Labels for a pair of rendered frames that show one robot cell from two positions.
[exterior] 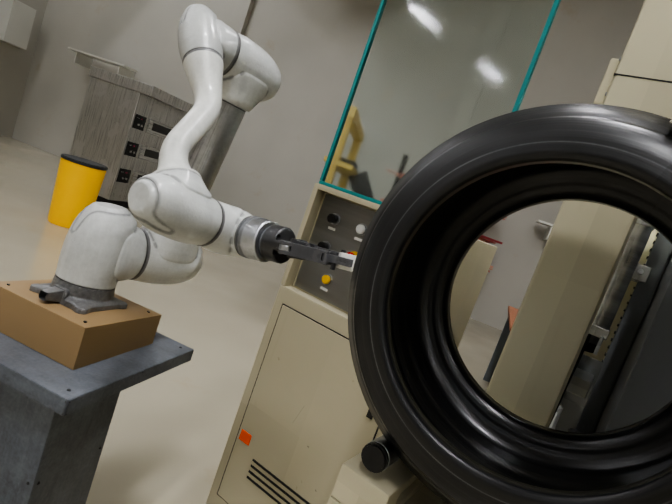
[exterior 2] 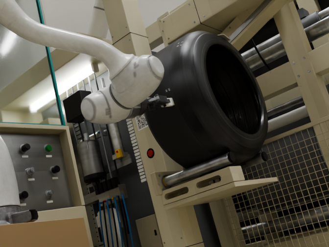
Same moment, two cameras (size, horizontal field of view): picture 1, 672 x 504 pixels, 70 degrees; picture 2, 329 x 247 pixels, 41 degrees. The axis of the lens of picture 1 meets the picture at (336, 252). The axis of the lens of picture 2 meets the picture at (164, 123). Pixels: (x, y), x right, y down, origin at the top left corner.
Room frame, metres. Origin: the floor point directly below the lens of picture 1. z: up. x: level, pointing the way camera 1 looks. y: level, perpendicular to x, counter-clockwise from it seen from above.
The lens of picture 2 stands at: (0.74, 1.56, 0.65)
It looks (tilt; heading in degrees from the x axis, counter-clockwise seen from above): 15 degrees up; 276
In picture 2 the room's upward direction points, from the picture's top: 15 degrees counter-clockwise
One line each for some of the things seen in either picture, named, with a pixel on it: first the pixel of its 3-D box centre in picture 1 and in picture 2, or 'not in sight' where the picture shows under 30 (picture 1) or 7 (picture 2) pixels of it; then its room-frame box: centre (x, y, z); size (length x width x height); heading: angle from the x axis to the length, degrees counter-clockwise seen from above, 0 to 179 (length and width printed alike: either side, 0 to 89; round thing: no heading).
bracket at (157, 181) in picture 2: not in sight; (183, 181); (0.94, -0.46, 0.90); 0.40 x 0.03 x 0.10; 60
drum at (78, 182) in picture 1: (76, 192); not in sight; (5.02, 2.79, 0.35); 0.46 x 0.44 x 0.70; 167
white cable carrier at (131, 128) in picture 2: not in sight; (136, 133); (1.10, -0.50, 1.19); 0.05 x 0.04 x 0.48; 60
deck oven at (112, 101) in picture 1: (136, 147); not in sight; (7.42, 3.42, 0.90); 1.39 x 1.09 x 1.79; 166
